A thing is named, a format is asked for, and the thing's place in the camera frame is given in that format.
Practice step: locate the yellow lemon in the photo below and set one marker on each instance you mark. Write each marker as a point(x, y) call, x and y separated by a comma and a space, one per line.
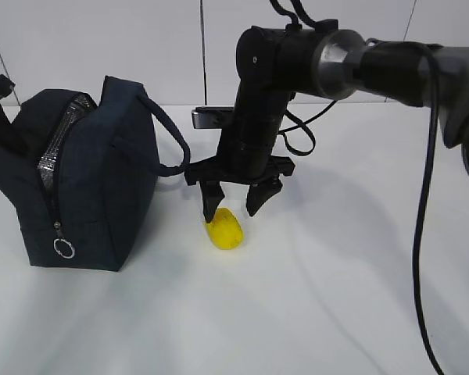
point(224, 230)

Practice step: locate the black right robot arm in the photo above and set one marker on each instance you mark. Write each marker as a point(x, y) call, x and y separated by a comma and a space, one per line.
point(274, 65)

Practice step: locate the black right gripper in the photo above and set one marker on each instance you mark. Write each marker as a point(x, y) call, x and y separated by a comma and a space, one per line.
point(210, 172)

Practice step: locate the dark navy lunch bag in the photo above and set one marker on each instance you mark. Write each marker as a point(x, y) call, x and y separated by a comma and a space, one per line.
point(84, 188)

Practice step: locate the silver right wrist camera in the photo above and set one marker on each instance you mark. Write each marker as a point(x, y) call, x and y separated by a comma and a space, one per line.
point(212, 117)

